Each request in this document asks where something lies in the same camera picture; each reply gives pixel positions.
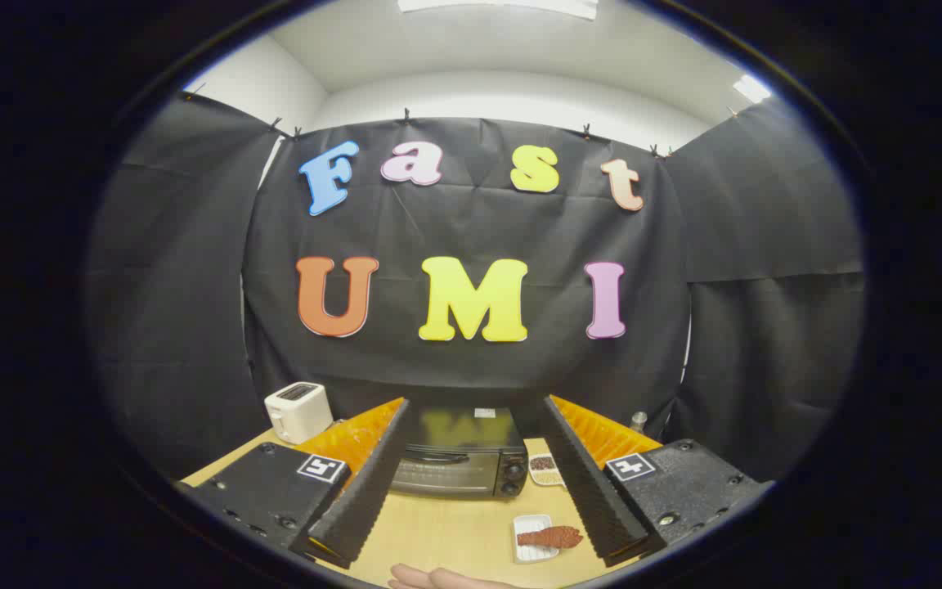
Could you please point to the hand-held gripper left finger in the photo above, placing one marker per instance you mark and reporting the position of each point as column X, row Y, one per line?
column 365, row 499

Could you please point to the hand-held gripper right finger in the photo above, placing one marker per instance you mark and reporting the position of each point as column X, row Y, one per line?
column 594, row 491

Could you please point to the red meat piece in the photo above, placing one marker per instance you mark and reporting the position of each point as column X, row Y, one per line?
column 551, row 537

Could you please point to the black toaster oven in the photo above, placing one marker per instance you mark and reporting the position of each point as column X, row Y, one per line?
column 455, row 433

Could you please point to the white bread toaster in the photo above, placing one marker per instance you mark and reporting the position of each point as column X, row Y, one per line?
column 298, row 409

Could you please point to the white compartment tray with beans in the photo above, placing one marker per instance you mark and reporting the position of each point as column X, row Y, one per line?
column 545, row 469

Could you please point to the white rectangular dish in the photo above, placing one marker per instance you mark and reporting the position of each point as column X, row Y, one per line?
column 530, row 522

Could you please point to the clear bottle with yellow label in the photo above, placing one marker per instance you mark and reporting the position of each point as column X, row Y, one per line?
column 639, row 421

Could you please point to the small ceiling light panel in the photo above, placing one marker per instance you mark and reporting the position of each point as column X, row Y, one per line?
column 752, row 88

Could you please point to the long ceiling light panel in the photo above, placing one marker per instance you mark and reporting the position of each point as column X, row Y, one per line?
column 495, row 6

